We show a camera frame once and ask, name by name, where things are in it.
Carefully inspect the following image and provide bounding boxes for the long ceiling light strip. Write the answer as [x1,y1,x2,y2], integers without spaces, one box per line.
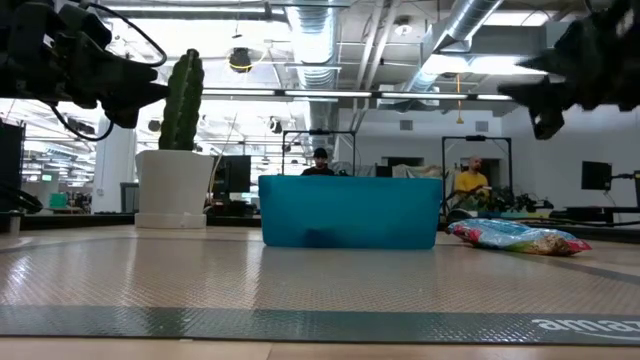
[199,85,521,103]

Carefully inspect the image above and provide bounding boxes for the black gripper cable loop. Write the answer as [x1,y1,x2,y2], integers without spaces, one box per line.
[48,102,116,143]

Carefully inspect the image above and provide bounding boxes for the person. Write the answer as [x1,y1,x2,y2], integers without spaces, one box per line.
[299,147,337,177]
[452,155,494,201]

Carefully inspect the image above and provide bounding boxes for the black background robot arms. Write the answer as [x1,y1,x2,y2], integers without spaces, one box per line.
[492,192,555,214]

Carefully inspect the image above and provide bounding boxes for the black monitor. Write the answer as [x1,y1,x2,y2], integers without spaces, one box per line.
[580,160,613,191]
[213,154,252,194]

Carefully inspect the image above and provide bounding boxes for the blue granola bar wrapper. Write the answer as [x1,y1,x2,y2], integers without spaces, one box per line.
[446,217,593,258]

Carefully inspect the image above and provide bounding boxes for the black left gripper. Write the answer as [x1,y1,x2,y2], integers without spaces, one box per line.
[0,0,170,130]

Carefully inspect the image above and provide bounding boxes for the yellow hanging pendant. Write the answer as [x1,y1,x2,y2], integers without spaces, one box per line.
[453,73,465,125]

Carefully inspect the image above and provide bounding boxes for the green cactus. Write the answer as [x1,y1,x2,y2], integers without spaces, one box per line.
[158,48,205,152]

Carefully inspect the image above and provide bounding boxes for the clear mat with dark border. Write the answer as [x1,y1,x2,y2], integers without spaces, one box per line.
[0,234,640,346]

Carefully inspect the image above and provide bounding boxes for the white plant pot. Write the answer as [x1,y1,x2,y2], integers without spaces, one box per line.
[134,148,215,230]

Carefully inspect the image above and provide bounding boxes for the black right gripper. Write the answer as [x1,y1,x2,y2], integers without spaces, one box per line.
[497,0,640,141]

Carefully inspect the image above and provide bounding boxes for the blue plastic bin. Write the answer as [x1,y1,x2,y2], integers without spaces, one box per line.
[258,174,444,250]

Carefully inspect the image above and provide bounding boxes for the silver ventilation duct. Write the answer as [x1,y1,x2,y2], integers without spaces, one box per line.
[284,0,344,132]
[399,0,504,94]

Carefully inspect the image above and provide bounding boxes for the black metal frame stand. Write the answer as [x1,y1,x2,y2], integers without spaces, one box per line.
[441,134,513,217]
[281,128,357,177]

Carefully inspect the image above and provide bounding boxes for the black partition panel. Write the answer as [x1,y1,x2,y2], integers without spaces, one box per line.
[0,119,26,211]

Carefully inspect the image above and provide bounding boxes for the round black ceiling fixture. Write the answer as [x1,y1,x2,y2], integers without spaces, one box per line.
[228,47,254,75]

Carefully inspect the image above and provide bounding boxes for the black background table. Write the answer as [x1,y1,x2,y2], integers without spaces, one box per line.
[564,204,640,221]

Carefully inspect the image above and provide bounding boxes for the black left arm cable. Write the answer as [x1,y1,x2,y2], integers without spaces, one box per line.
[79,1,169,69]

